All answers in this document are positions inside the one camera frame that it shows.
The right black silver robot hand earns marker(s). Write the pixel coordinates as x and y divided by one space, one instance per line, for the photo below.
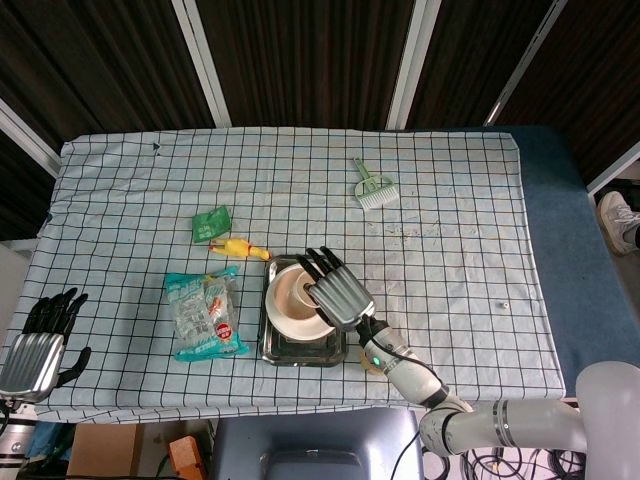
345 300

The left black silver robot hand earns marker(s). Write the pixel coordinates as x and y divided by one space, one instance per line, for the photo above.
27 362

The white paper plate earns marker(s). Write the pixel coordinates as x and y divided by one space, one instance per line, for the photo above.
300 327

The beige bowl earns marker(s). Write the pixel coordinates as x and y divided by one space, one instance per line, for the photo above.
285 300

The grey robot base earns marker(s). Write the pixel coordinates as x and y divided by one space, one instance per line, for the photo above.
310 435

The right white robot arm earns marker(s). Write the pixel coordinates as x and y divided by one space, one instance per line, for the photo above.
415 382

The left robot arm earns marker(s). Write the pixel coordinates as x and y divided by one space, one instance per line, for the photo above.
14 435

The metal tray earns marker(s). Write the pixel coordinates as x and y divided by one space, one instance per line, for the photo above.
300 356

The yellow clear tape roll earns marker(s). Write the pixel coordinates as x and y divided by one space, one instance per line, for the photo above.
367 364

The green small brush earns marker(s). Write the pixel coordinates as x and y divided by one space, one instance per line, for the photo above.
372 192

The brown cardboard box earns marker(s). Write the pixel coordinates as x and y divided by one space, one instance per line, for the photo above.
100 450

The checkered light blue tablecloth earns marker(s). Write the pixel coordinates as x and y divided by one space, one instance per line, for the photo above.
450 250

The yellow rubber chicken toy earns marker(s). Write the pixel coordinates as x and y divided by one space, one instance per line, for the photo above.
235 247

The teal clear snack bag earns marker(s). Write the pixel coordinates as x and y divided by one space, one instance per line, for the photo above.
200 320

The green snack packet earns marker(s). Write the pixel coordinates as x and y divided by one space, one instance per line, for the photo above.
210 225

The orange box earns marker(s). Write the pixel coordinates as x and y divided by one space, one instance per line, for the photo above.
185 455

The dark blue table mat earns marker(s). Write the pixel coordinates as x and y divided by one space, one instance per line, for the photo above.
560 250

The white sneaker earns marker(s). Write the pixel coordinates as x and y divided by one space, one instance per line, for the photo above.
617 220

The white metal frame post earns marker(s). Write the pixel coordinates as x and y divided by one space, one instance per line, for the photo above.
30 140
525 65
202 65
615 172
412 65

